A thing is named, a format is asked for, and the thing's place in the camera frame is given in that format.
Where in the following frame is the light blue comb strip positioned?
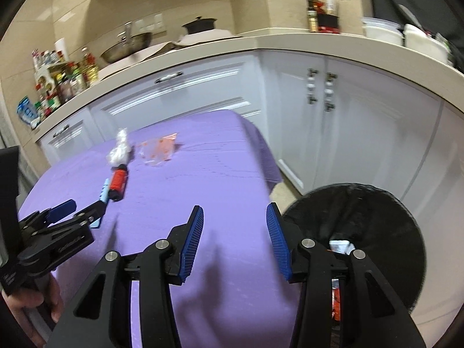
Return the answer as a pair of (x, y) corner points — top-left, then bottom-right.
(89, 177), (111, 230)

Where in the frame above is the red thread spool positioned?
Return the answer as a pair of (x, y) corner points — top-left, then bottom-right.
(108, 164), (128, 201)

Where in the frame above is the clear plastic bag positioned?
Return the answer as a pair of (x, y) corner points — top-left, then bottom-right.
(106, 128), (132, 168)

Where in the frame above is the orange printed zip bag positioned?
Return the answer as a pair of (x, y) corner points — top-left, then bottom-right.
(136, 133), (178, 166)

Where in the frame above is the orange plastic bag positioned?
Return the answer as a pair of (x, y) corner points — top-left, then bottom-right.
(332, 279), (340, 322)

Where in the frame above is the white silver foil pouch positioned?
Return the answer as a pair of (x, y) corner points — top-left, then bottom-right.
(329, 240), (356, 255)

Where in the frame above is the black lined trash bin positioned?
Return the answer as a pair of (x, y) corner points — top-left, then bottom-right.
(283, 183), (426, 311)

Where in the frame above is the person's left hand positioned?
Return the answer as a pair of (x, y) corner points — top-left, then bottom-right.
(1, 273), (64, 347)

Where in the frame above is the blue snack bag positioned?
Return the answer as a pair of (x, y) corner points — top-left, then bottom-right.
(17, 96), (41, 130)

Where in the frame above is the spice rack with bottles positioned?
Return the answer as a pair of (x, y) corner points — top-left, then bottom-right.
(31, 38), (88, 121)

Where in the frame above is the purple tablecloth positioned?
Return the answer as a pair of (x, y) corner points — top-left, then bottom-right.
(17, 109), (304, 348)

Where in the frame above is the cooking oil bottle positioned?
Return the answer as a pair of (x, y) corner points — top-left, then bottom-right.
(82, 47), (98, 86)

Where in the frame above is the steel wok pan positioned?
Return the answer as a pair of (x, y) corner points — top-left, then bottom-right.
(101, 22), (153, 64)

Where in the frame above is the black clay pot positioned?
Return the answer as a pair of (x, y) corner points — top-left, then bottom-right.
(183, 17), (216, 35)

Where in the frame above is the white tub with spoon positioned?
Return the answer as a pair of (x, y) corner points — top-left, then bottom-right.
(398, 4), (451, 64)

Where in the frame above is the white plastic container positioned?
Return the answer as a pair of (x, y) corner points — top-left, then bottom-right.
(361, 17), (403, 46)

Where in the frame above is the dark sauce bottle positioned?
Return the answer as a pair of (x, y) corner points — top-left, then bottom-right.
(307, 0), (318, 33)

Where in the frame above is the red black box holder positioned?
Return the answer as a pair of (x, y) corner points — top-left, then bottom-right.
(314, 0), (340, 34)

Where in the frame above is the black backdrop cloth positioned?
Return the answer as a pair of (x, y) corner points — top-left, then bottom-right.
(371, 0), (463, 71)

